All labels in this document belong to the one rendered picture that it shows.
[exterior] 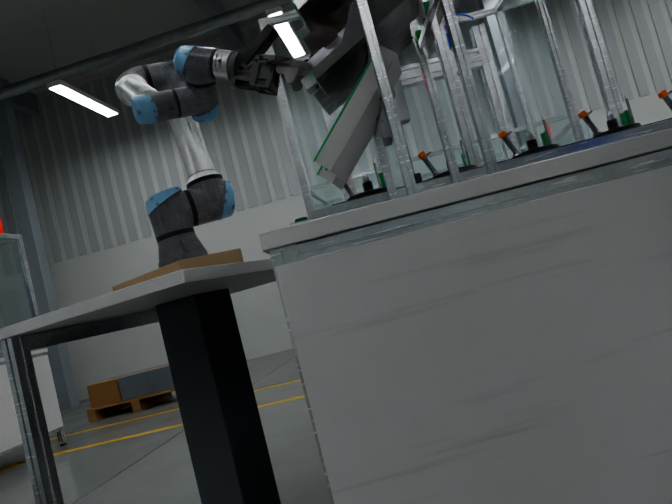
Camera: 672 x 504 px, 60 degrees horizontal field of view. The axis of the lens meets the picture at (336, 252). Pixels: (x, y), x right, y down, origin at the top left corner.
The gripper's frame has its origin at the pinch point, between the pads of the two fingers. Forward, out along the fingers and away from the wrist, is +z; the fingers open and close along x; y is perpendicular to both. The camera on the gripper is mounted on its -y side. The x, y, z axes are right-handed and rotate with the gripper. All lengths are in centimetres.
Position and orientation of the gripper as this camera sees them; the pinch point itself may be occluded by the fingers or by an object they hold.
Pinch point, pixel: (311, 68)
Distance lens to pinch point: 152.7
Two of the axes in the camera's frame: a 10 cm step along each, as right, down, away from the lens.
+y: -1.8, 9.8, 0.2
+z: 9.7, 1.8, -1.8
